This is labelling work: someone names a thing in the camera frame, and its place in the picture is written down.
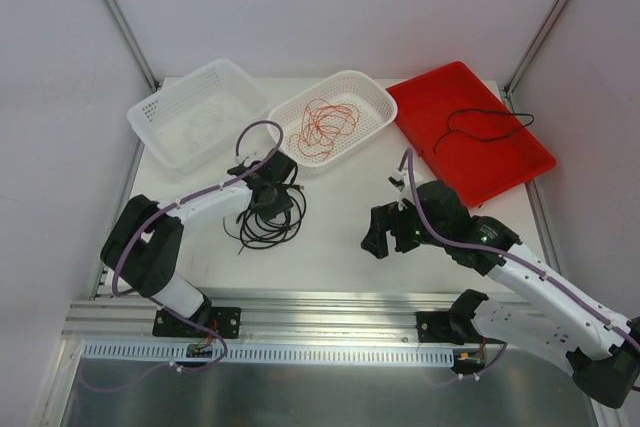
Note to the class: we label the white perforated oval basket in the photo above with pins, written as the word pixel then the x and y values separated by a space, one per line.
pixel 331 120

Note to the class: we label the aluminium frame post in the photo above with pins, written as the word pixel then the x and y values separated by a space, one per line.
pixel 544 31
pixel 126 33

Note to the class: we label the left aluminium frame post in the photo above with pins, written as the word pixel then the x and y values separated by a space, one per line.
pixel 126 33

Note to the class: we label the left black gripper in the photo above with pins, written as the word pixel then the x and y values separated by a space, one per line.
pixel 273 198

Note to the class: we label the right aluminium frame post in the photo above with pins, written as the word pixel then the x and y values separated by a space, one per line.
pixel 544 31

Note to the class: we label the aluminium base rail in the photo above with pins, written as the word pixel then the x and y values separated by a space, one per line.
pixel 272 316

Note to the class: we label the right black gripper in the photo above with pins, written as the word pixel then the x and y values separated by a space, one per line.
pixel 398 226

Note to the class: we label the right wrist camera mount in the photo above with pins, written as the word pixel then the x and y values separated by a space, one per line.
pixel 400 180

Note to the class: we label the white slotted cable duct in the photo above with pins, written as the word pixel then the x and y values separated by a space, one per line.
pixel 270 353

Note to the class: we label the translucent white rectangular basket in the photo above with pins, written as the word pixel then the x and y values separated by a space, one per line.
pixel 186 124

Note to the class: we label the red plastic tray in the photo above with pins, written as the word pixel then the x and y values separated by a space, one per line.
pixel 466 135

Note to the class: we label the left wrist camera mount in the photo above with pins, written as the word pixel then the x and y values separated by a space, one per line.
pixel 245 159

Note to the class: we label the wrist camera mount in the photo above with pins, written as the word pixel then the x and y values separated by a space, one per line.
pixel 245 159
pixel 400 180

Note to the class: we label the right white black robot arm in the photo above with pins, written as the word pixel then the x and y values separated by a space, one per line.
pixel 597 347

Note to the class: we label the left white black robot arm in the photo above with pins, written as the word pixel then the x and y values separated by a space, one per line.
pixel 143 247

